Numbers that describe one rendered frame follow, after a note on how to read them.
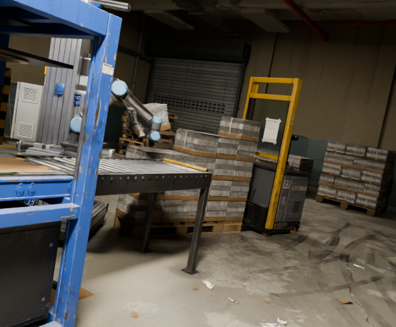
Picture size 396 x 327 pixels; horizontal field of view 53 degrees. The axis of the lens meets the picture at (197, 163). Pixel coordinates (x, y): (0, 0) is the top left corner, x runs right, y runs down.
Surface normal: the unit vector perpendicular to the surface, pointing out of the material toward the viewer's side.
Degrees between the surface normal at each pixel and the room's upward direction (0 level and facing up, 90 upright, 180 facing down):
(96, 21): 90
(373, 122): 90
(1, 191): 90
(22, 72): 90
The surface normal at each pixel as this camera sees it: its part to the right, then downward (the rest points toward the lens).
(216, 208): 0.61, 0.18
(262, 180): -0.77, -0.07
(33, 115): 0.00, 0.10
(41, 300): 0.82, 0.20
